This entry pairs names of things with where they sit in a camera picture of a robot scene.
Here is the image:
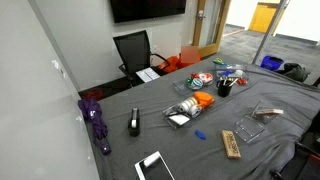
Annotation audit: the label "brown printed wooden block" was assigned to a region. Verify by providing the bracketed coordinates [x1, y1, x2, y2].
[221, 129, 242, 160]

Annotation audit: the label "orange plastic object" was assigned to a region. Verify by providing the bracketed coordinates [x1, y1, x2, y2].
[193, 91, 215, 109]

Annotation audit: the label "small blue object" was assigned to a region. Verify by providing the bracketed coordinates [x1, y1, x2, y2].
[194, 129, 207, 141]

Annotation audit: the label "clear square acrylic box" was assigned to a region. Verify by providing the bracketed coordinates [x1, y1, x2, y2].
[233, 114, 267, 144]

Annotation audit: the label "clear rectangular acrylic box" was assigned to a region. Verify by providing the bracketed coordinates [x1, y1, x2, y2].
[251, 101, 285, 125]

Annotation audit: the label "clear tray with ribbon bows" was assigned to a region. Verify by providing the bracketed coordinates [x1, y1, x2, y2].
[173, 71, 218, 97]

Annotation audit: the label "white printed papers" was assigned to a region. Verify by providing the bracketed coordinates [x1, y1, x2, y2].
[135, 67, 162, 84]

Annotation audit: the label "orange bag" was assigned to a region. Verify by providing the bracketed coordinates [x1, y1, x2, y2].
[159, 53, 202, 74]

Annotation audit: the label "white tape rolls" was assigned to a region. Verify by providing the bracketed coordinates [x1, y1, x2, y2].
[178, 97, 203, 118]

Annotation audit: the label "blue striped ribbon bow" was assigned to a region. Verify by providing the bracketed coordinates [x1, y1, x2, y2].
[185, 77, 204, 91]

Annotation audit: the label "white card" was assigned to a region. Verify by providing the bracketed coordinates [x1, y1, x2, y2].
[168, 114, 191, 127]

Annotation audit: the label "black tape dispenser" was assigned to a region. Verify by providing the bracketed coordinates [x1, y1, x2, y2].
[127, 107, 141, 137]

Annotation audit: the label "black mesh office chair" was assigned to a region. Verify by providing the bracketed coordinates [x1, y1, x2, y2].
[112, 29, 172, 89]

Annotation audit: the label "black mug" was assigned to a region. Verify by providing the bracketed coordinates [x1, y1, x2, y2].
[216, 79, 233, 98]

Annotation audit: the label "pens in mug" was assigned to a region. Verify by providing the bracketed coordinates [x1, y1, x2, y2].
[218, 75, 240, 88]

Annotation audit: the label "grey table cloth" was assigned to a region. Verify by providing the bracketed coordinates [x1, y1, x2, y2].
[84, 51, 320, 180]

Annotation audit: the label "wooden framed glass door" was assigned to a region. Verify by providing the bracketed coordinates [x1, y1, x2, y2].
[192, 0, 232, 59]

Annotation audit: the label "purple cloth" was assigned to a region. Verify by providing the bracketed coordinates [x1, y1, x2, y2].
[77, 98, 113, 156]

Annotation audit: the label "white framed tablet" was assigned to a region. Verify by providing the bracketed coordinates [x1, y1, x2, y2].
[134, 150, 176, 180]

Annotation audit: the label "clear compartment organizer tray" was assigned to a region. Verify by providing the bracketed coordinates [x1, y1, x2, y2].
[213, 63, 252, 88]

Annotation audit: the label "light plain wooden block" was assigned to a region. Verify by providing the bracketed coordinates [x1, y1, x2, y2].
[254, 108, 284, 117]

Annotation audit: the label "blue bin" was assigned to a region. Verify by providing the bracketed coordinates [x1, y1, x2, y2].
[259, 55, 285, 72]

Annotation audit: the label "yellow wooden door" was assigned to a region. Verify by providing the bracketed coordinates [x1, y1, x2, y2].
[248, 2, 280, 34]

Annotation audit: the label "dark backpack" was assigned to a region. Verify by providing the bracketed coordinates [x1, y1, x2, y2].
[278, 62, 311, 83]

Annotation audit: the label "green blue handled scissors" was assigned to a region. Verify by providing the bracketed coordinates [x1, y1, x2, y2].
[212, 57, 230, 67]

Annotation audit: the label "black wall television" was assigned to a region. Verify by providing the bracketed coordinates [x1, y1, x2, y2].
[109, 0, 188, 24]

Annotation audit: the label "grey metal partition post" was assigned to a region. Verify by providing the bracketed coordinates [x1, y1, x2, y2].
[252, 0, 291, 65]

